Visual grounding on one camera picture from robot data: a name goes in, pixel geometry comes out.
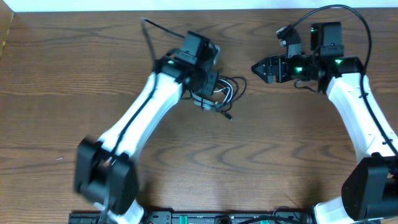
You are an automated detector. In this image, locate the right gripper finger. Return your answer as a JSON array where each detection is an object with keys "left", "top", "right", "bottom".
[
  {"left": 252, "top": 57, "right": 272, "bottom": 69},
  {"left": 251, "top": 63, "right": 274, "bottom": 83}
]

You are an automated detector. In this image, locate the black USB cable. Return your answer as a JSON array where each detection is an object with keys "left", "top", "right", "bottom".
[{"left": 214, "top": 75, "right": 248, "bottom": 121}]

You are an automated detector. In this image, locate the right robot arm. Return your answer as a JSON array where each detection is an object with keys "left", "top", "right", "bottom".
[{"left": 251, "top": 22, "right": 397, "bottom": 223}]

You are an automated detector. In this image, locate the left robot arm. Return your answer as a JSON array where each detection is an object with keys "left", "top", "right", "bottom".
[{"left": 74, "top": 31, "right": 220, "bottom": 223}]

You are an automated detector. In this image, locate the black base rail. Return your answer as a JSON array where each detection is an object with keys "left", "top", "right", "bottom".
[{"left": 68, "top": 210, "right": 382, "bottom": 224}]

